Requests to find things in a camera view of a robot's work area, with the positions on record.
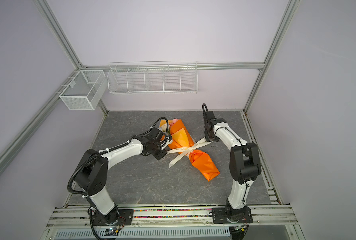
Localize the cream fake rose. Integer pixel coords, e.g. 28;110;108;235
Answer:
160;123;169;132

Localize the orange wrapping paper sheet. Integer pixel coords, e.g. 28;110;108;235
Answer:
159;119;220;181

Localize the white printed ribbon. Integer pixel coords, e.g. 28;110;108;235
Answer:
167;138;211;168

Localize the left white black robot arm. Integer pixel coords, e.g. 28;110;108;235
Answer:
67;117;172;240

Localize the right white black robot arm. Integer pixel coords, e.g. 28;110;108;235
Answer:
203;104;262;225

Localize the white mesh box basket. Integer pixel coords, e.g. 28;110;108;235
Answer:
60;70;108;111

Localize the white wire shelf basket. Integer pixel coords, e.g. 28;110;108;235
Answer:
107;61;199;94

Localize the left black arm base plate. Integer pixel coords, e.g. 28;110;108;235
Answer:
92;209;134;226

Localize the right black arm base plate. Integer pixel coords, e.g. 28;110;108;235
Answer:
209;206;253;224

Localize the white slotted cable duct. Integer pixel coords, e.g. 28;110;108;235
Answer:
54;227;231;240

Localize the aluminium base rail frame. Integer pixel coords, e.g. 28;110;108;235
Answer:
41;205;305;240

